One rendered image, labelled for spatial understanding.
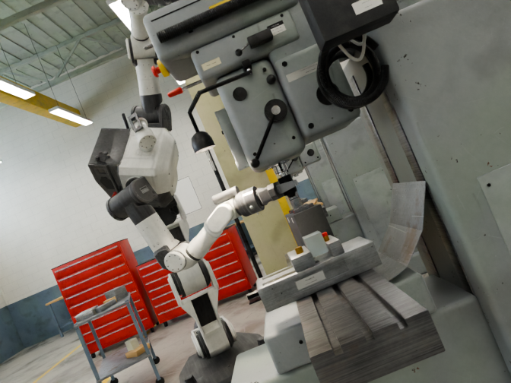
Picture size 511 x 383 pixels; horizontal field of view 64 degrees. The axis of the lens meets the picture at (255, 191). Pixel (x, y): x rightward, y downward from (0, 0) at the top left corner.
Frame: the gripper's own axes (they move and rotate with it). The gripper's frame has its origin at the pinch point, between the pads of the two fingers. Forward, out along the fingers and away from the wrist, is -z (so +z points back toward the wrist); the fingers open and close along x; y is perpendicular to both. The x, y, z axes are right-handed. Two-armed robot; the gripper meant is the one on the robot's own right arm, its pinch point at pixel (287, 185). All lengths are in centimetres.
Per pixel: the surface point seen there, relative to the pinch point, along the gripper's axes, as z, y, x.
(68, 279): 432, 4, 351
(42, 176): 749, -264, 732
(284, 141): -6.4, -13.0, -8.6
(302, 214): 4.4, 12.7, 24.2
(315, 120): -17.6, -15.1, -7.7
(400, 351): -20, 35, -59
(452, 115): -52, -1, -10
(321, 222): -1.0, 18.4, 26.4
